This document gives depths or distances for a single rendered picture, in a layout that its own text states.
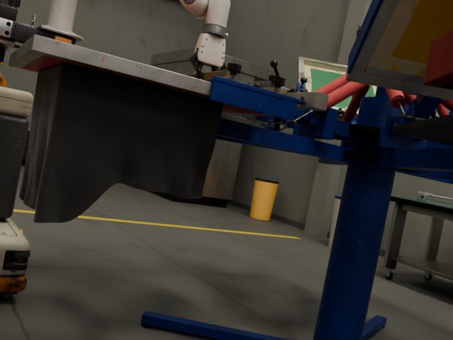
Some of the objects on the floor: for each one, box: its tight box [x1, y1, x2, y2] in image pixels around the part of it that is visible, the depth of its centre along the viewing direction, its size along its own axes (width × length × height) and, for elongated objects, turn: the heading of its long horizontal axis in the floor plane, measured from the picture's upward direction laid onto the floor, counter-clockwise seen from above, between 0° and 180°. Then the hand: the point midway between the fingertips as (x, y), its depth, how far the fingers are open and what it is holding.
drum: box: [249, 177, 279, 221], centre depth 723 cm, size 36×36×57 cm
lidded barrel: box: [328, 195, 342, 248], centre depth 570 cm, size 49×49×60 cm
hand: (205, 79), depth 174 cm, fingers open, 4 cm apart
